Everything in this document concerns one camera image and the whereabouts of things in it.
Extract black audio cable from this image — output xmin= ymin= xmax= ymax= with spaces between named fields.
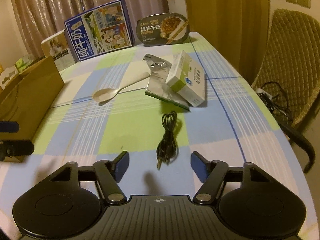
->
xmin=156 ymin=110 xmax=179 ymax=170

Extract brown cardboard box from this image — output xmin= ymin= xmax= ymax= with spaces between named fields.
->
xmin=0 ymin=55 xmax=65 ymax=163

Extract beige plastic spoon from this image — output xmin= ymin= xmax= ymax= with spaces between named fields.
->
xmin=92 ymin=72 xmax=150 ymax=103

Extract checked blue green tablecloth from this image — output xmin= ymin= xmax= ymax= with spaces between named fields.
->
xmin=1 ymin=33 xmax=319 ymax=239

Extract small white product box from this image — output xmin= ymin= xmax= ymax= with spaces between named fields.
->
xmin=41 ymin=29 xmax=75 ymax=72

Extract white green medicine box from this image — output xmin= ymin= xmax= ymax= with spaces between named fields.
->
xmin=165 ymin=50 xmax=206 ymax=107

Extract silver foil pouch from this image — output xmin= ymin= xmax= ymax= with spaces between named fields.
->
xmin=144 ymin=54 xmax=189 ymax=110

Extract pink shiny curtain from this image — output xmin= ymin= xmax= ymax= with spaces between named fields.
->
xmin=11 ymin=0 xmax=169 ymax=56

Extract blue milk carton box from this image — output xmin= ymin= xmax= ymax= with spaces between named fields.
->
xmin=65 ymin=0 xmax=135 ymax=61

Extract woven wicker chair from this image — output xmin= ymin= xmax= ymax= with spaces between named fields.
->
xmin=251 ymin=8 xmax=320 ymax=173

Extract black instant rice bowl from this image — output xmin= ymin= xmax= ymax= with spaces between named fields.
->
xmin=136 ymin=12 xmax=190 ymax=46

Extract brown door curtain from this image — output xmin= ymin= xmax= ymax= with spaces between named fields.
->
xmin=185 ymin=0 xmax=270 ymax=83

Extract black cables on chair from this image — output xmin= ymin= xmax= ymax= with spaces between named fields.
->
xmin=254 ymin=81 xmax=293 ymax=123

